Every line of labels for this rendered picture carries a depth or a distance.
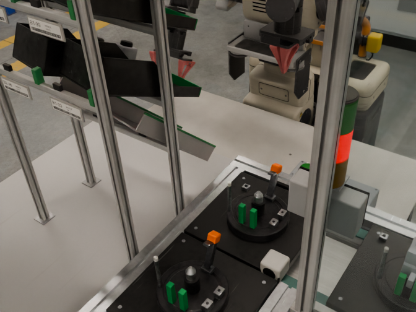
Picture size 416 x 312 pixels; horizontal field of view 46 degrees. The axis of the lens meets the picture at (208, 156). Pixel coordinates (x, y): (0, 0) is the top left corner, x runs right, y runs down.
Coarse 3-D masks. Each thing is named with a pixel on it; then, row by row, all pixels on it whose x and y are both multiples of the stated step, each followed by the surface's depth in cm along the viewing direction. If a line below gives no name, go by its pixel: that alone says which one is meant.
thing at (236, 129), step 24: (216, 96) 175; (192, 120) 163; (216, 120) 163; (240, 120) 162; (264, 120) 162; (288, 120) 161; (216, 144) 152; (240, 144) 152; (264, 144) 151; (288, 144) 151; (288, 168) 142
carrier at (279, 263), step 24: (240, 192) 118; (264, 192) 115; (288, 192) 118; (216, 216) 112; (240, 216) 106; (264, 216) 109; (288, 216) 109; (240, 240) 106; (264, 240) 106; (288, 240) 106; (264, 264) 99; (288, 264) 100
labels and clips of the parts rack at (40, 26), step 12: (12, 0) 84; (36, 0) 81; (0, 12) 88; (72, 12) 77; (36, 24) 84; (48, 24) 82; (60, 24) 80; (48, 36) 84; (60, 36) 81; (36, 72) 93; (12, 84) 100; (60, 84) 91; (24, 96) 99; (60, 108) 94; (72, 108) 91; (84, 120) 91; (96, 120) 121; (132, 132) 115; (156, 144) 112
